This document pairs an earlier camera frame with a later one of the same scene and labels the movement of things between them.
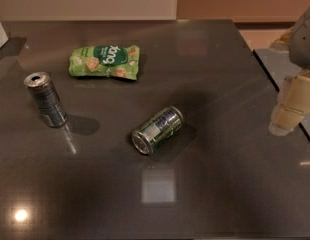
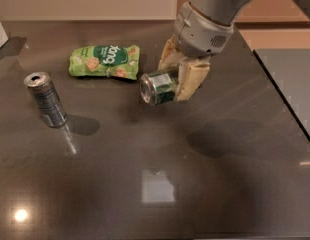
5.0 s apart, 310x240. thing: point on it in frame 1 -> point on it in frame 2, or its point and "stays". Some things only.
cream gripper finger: x=284 y=43 -> x=171 y=55
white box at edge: x=0 y=36 stays
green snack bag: x=105 y=60 stays
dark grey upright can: x=44 y=93 stays
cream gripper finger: x=297 y=99 -> x=191 y=75
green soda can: x=158 y=131 -> x=155 y=88
